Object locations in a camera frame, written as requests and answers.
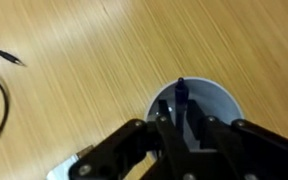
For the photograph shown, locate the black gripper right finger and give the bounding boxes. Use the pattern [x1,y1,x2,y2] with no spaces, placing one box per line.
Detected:
[186,99,288,180]

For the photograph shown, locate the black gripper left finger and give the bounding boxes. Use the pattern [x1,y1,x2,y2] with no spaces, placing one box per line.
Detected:
[68,99,193,180]

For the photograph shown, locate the dark pen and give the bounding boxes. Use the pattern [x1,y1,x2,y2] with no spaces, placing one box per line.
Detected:
[174,76,189,134]

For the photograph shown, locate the grey metal mug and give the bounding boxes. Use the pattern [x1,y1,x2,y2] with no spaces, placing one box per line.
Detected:
[144,76,245,162]

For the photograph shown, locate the thin black cable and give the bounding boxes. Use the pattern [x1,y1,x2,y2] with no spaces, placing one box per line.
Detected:
[0,47,27,153]

